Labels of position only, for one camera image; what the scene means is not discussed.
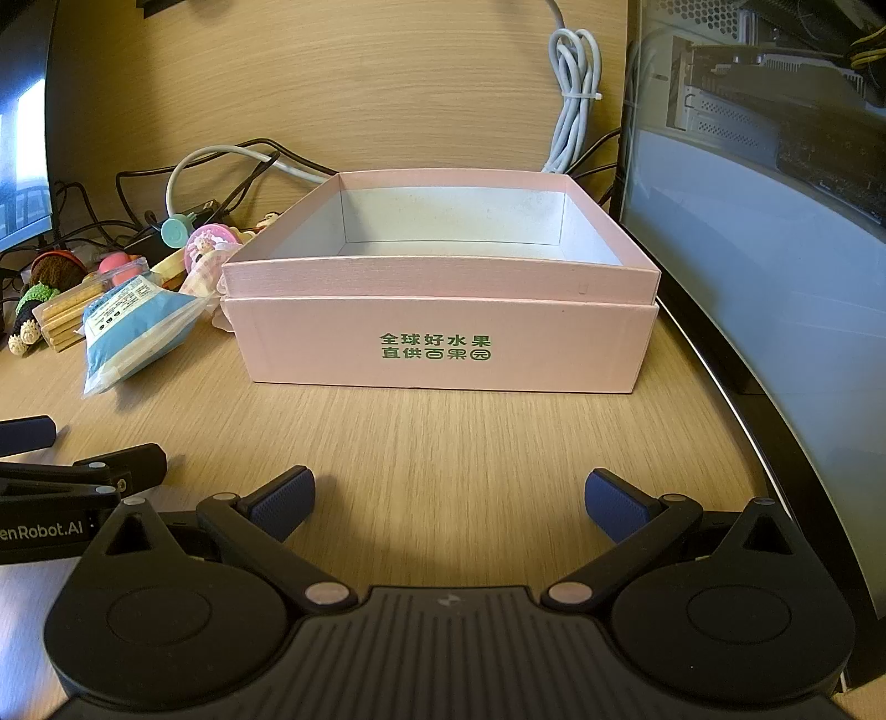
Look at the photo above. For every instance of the black monitor screen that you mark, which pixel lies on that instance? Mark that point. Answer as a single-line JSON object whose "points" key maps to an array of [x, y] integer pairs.
{"points": [[727, 208]]}

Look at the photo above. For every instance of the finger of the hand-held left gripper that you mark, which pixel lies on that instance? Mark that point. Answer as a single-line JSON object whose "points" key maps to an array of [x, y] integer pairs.
{"points": [[131, 464], [28, 435]]}

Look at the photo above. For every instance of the crocheted potted plant toy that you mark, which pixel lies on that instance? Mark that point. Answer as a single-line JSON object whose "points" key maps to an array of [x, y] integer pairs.
{"points": [[59, 270]]}

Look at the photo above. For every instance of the pink cardboard box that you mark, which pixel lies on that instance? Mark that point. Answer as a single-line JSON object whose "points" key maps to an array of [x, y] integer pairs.
{"points": [[443, 325]]}

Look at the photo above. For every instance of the pink peach toy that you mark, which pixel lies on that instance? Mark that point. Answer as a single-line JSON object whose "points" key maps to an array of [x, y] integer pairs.
{"points": [[116, 266]]}

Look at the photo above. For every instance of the blue and white snack packet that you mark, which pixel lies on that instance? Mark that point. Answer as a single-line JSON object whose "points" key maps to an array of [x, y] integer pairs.
{"points": [[131, 322]]}

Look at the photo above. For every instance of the teal round toy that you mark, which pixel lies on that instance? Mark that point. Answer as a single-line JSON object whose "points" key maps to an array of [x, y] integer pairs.
{"points": [[178, 230]]}

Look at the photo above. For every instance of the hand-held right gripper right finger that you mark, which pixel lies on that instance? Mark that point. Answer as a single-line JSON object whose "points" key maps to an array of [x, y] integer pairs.
{"points": [[617, 502]]}

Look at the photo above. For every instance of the doll with pink hat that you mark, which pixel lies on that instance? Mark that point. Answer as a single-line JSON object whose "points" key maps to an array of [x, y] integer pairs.
{"points": [[207, 266]]}

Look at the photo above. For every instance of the yellow blue toy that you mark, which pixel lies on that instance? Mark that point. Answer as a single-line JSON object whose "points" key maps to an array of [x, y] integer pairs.
{"points": [[69, 311]]}

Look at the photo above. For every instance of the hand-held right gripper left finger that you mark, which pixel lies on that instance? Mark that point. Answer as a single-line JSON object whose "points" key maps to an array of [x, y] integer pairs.
{"points": [[284, 500]]}

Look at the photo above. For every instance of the small figurine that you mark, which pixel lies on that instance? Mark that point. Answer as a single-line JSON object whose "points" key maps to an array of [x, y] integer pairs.
{"points": [[267, 221]]}

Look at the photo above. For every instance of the computer monitor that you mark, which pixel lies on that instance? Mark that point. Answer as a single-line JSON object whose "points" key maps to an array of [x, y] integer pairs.
{"points": [[21, 138]]}

